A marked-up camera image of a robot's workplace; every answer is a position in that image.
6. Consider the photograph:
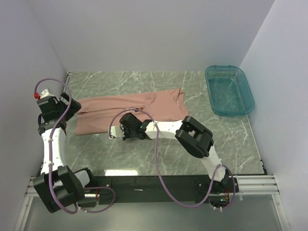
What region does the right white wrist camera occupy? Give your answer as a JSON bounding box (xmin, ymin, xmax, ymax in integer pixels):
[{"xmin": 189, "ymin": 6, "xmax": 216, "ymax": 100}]
[{"xmin": 108, "ymin": 126, "xmax": 124, "ymax": 139}]

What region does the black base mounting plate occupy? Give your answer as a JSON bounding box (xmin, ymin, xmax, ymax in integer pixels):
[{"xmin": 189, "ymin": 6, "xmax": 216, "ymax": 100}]
[{"xmin": 79, "ymin": 175, "xmax": 240, "ymax": 206}]

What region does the purple cable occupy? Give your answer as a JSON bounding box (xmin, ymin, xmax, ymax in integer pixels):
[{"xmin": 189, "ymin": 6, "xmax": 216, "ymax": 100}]
[
  {"xmin": 33, "ymin": 78, "xmax": 117, "ymax": 215},
  {"xmin": 107, "ymin": 108, "xmax": 235, "ymax": 209}
]

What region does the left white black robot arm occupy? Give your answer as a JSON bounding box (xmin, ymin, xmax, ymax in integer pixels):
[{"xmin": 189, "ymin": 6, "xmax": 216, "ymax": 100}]
[{"xmin": 33, "ymin": 89, "xmax": 96, "ymax": 213}]

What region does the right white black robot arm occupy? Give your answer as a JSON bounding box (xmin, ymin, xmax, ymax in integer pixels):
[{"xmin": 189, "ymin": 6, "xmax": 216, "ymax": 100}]
[{"xmin": 119, "ymin": 113, "xmax": 230, "ymax": 194}]

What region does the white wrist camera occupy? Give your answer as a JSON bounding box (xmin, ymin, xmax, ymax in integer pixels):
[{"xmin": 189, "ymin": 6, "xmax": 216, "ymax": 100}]
[
  {"xmin": 108, "ymin": 126, "xmax": 124, "ymax": 139},
  {"xmin": 34, "ymin": 89, "xmax": 54, "ymax": 100}
]

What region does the aluminium frame rail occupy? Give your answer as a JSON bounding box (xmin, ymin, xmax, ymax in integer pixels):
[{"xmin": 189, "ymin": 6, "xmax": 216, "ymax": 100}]
[{"xmin": 26, "ymin": 175, "xmax": 280, "ymax": 197}]

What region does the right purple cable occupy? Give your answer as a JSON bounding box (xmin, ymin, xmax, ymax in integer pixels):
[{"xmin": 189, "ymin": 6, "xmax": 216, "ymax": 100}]
[{"xmin": 107, "ymin": 108, "xmax": 235, "ymax": 209}]

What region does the teal transparent plastic bin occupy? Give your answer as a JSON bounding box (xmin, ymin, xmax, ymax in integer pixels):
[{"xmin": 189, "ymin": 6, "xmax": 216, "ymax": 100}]
[{"xmin": 205, "ymin": 65, "xmax": 255, "ymax": 117}]

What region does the pink printed t shirt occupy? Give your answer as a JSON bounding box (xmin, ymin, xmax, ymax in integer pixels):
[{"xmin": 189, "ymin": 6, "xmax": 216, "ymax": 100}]
[{"xmin": 75, "ymin": 88, "xmax": 189, "ymax": 135}]

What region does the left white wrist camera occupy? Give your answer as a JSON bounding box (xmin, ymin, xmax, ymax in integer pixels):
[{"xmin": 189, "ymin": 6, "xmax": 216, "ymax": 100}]
[{"xmin": 34, "ymin": 89, "xmax": 54, "ymax": 100}]

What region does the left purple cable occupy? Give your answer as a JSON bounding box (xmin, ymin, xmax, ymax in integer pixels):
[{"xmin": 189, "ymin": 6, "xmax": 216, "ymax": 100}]
[{"xmin": 33, "ymin": 78, "xmax": 117, "ymax": 215}]

